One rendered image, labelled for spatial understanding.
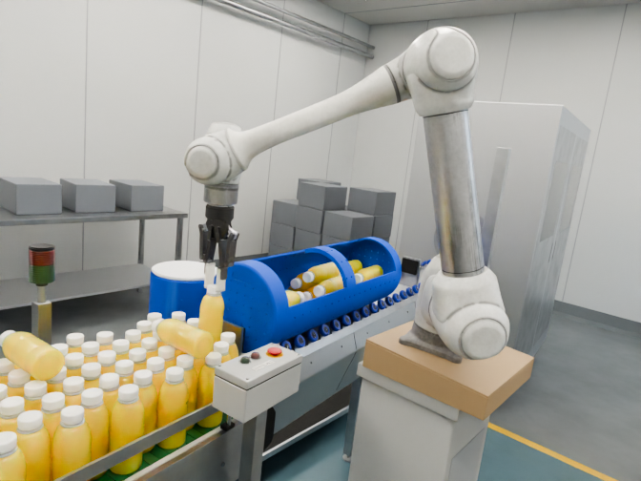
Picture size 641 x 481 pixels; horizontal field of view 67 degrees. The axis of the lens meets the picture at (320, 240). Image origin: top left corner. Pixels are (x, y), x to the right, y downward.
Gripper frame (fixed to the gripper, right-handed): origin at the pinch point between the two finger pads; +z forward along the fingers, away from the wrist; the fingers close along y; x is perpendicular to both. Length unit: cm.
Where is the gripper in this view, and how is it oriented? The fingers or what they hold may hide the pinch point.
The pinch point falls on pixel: (215, 277)
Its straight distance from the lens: 136.3
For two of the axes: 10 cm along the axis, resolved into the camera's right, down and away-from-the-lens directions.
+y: -8.2, -2.0, 5.4
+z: -1.1, 9.8, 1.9
